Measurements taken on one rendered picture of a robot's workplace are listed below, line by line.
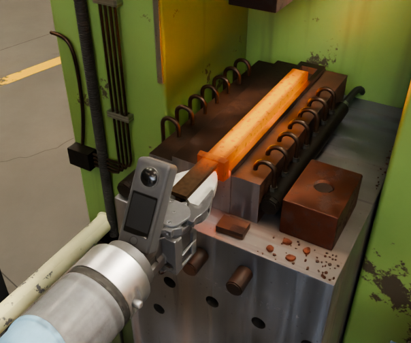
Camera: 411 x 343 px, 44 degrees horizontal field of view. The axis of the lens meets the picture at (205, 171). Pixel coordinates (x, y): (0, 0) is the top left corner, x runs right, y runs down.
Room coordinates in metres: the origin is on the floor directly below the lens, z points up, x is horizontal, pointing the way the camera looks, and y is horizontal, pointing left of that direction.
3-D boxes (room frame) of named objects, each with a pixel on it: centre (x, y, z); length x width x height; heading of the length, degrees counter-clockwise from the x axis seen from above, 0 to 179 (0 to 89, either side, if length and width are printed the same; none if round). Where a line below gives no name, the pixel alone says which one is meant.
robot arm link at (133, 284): (0.41, 0.11, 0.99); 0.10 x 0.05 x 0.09; 60
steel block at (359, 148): (0.81, -0.15, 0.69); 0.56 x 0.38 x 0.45; 150
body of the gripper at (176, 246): (0.48, 0.07, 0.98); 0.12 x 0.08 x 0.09; 150
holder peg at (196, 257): (0.56, 0.02, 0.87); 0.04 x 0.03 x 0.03; 150
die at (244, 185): (0.82, -0.10, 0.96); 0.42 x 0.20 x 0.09; 150
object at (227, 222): (0.58, -0.04, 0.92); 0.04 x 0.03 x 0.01; 63
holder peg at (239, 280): (0.52, -0.05, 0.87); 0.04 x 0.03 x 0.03; 150
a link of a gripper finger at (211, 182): (0.57, 0.00, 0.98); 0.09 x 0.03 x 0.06; 147
